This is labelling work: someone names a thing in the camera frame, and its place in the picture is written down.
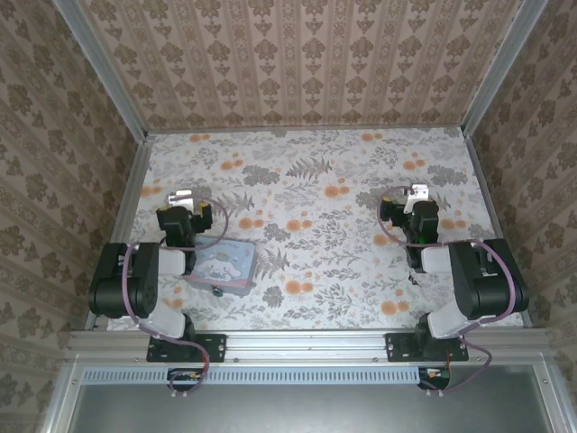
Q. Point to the blue pink cartoon tin box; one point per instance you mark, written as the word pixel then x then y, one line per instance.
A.
pixel 225 264

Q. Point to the small silver key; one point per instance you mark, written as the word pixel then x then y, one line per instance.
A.
pixel 411 279

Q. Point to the small blue padlock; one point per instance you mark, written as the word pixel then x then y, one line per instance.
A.
pixel 217 290

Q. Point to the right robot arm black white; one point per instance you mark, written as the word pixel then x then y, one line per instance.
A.
pixel 487 284

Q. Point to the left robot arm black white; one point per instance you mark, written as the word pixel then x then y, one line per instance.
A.
pixel 144 288

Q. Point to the black mounting plate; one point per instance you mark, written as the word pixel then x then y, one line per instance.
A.
pixel 212 347
pixel 401 347

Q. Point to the grey sheet metal panel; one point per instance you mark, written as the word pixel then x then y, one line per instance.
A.
pixel 293 410

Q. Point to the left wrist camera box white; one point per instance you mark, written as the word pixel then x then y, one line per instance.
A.
pixel 180 198

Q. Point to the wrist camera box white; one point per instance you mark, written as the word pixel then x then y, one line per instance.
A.
pixel 180 198
pixel 417 194

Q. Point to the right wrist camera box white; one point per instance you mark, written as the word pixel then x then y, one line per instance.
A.
pixel 417 194

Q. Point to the aluminium table side rail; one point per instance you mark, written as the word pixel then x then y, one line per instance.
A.
pixel 491 203
pixel 130 194

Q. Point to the aluminium frame rail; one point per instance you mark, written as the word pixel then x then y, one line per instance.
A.
pixel 306 345

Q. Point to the aluminium frame post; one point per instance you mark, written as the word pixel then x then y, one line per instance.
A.
pixel 500 67
pixel 103 67

